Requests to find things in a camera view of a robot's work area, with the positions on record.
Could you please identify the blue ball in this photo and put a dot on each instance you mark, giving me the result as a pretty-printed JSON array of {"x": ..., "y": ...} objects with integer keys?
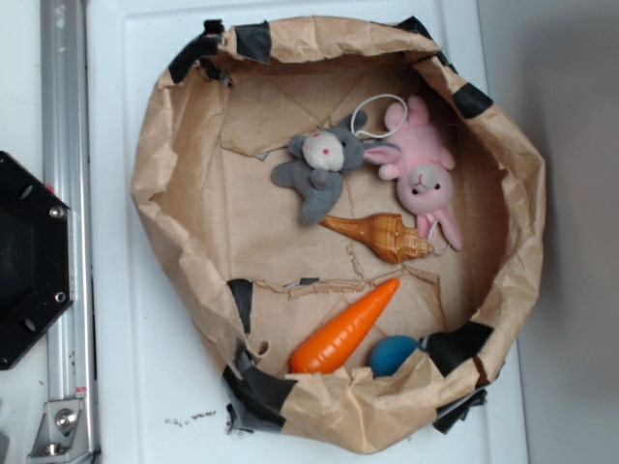
[{"x": 390, "y": 353}]

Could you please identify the orange plastic carrot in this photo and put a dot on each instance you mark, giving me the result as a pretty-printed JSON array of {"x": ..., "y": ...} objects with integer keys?
[{"x": 334, "y": 343}]

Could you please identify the brown paper bag bin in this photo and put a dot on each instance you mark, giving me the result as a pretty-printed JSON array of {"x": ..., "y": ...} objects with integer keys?
[{"x": 258, "y": 282}]

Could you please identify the aluminum extrusion rail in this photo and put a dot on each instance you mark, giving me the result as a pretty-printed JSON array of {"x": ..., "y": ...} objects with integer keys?
[{"x": 71, "y": 340}]

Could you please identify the orange plastic conch shell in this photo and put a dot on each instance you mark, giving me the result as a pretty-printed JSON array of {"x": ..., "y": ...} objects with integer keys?
[{"x": 385, "y": 234}]

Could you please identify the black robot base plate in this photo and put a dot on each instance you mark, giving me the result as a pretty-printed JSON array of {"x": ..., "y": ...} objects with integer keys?
[{"x": 36, "y": 285}]

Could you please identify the pink plush bunny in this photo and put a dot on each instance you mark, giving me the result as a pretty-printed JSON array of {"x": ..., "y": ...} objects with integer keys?
[{"x": 416, "y": 158}]

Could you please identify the gray plush bunny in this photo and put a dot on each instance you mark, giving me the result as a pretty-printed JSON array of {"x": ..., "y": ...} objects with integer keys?
[{"x": 321, "y": 160}]

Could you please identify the metal corner bracket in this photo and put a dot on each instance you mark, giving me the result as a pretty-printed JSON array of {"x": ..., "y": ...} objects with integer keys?
[{"x": 64, "y": 434}]

